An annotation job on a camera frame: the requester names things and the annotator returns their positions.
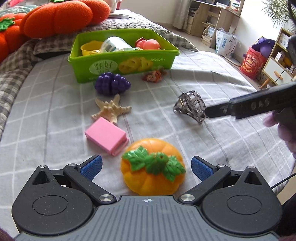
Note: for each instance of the purple toy grapes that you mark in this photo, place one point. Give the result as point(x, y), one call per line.
point(111, 84)

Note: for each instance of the white wooden side cabinet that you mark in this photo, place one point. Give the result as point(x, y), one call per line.
point(279, 63)

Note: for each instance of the small orange figurine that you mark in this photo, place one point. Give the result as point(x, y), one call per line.
point(154, 76)

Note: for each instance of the yellow toy cup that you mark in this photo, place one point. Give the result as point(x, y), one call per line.
point(90, 48)

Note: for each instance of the beige starfish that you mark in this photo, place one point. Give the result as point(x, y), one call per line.
point(110, 110)

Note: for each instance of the red snack bucket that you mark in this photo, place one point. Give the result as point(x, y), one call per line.
point(252, 63)

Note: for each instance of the grey checked bed sheet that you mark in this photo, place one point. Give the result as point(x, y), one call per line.
point(52, 110)

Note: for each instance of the small orange pumpkin cushion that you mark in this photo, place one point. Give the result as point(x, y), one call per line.
point(11, 36)

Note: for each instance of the right hand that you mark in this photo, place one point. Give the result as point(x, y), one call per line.
point(283, 131)

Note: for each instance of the wooden shelf unit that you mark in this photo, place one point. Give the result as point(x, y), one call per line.
point(206, 17)

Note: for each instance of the pink white plush toy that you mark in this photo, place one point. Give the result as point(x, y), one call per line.
point(112, 4)

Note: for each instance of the grey quilted blanket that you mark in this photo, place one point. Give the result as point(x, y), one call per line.
point(17, 66)

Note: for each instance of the green potted plant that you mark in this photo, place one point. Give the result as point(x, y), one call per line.
point(277, 11)

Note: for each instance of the pink box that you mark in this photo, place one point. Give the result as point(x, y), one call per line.
point(107, 136)

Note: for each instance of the white paper shopping bag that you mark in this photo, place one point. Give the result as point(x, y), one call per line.
point(226, 43)

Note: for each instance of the clear cotton swab jar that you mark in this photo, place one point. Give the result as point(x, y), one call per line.
point(115, 44)

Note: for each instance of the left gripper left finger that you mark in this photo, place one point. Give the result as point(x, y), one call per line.
point(81, 176)

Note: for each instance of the pink toy pig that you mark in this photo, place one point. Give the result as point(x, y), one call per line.
point(150, 44)

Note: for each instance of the orange toy pumpkin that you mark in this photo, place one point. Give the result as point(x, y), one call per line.
point(151, 166)

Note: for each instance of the green patterned pillow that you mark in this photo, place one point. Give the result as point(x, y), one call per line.
point(17, 9)

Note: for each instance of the green plastic bin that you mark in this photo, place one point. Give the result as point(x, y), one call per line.
point(88, 68)

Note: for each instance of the large orange pumpkin cushion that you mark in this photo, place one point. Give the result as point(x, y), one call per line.
point(63, 17)

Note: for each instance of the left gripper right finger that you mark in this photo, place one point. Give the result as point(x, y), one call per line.
point(212, 178)

